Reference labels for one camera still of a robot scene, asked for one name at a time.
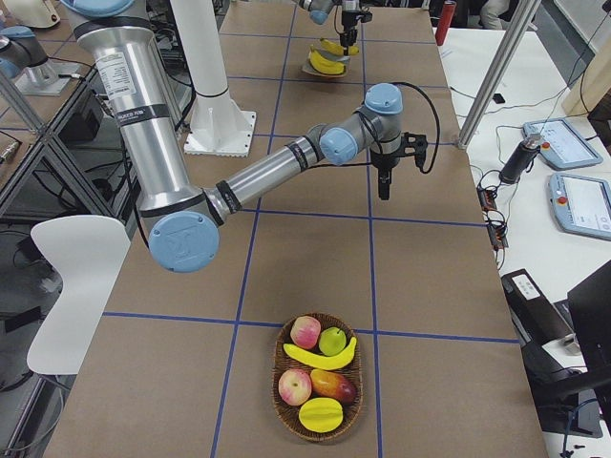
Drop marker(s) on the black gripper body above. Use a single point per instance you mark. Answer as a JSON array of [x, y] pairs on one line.
[[385, 163], [349, 19]]

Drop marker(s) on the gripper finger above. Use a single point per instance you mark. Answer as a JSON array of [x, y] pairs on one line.
[[381, 187], [387, 185]]

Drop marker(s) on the yellow plastic banana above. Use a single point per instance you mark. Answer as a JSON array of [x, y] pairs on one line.
[[340, 360], [343, 59], [324, 65], [337, 49]]

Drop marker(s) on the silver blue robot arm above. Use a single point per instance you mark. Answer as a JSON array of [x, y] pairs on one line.
[[183, 220], [319, 10]]

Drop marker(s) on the grey plate with orange rim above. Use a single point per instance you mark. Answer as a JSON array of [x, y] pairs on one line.
[[306, 68]]

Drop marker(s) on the brown wicker basket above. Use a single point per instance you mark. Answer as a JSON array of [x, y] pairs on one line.
[[289, 414]]

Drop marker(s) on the small black device on table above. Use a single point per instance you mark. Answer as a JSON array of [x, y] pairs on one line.
[[498, 98]]

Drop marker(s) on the red cylinder bottle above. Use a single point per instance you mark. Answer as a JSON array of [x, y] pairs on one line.
[[444, 21]]

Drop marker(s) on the blue teach pendant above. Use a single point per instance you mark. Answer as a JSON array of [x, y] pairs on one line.
[[567, 149], [580, 205]]

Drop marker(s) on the green plastic pear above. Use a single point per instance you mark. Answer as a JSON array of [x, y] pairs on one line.
[[332, 341]]

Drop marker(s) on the pink red plastic apple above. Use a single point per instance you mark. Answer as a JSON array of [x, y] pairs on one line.
[[305, 332]]

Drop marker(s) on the red orange plastic mango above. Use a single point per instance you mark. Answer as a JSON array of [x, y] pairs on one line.
[[333, 385]]

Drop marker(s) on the black box with label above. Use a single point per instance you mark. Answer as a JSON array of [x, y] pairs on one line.
[[536, 320]]

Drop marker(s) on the black computer monitor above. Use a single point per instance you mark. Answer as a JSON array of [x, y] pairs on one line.
[[589, 307]]

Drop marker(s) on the yellow plastic starfruit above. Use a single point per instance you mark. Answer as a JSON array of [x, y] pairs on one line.
[[321, 414]]

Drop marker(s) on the white chair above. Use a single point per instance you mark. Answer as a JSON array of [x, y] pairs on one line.
[[87, 251]]

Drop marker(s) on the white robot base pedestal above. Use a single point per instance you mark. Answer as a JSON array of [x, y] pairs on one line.
[[218, 126]]

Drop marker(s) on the aluminium frame post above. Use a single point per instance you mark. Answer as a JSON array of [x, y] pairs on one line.
[[503, 56]]

